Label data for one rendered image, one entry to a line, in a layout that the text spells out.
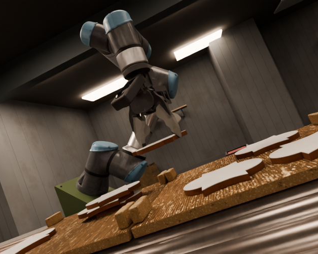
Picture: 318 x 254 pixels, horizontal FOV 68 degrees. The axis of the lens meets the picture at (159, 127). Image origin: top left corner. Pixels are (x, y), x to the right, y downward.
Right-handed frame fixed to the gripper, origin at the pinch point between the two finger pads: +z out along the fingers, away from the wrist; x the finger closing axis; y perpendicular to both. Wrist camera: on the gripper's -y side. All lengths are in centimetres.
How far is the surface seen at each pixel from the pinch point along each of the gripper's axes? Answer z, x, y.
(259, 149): 9.0, -20.5, 4.2
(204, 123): -11, 243, 609
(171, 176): 9.3, 3.1, 4.1
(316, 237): 12.6, -29.1, -25.4
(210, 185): 9.2, -16.1, -14.4
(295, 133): 8.8, -27.3, 9.6
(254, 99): -20, 79, 556
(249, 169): 9.2, -21.4, -10.1
